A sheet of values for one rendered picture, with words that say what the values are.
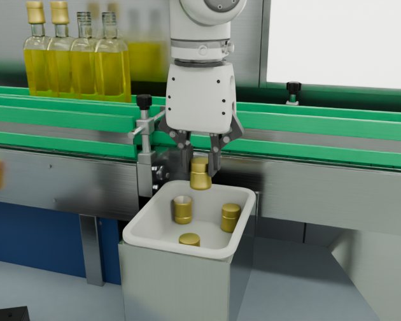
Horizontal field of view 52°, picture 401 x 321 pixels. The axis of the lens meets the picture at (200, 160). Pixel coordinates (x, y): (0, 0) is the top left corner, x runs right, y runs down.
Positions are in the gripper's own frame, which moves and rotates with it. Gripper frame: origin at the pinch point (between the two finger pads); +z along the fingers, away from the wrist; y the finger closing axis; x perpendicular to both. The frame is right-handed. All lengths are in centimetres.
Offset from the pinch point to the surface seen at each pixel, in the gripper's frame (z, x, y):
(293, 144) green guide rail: 2.0, -18.5, -12.5
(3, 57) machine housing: -9, -36, 68
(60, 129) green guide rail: 0.2, -8.1, 31.5
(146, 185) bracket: 8.8, -6.5, 12.8
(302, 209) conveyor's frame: 14.6, -16.7, -15.5
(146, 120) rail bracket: -3.9, -6.1, 12.0
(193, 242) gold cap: 11.5, 5.6, -0.7
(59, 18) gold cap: -20.0, -19.8, 37.2
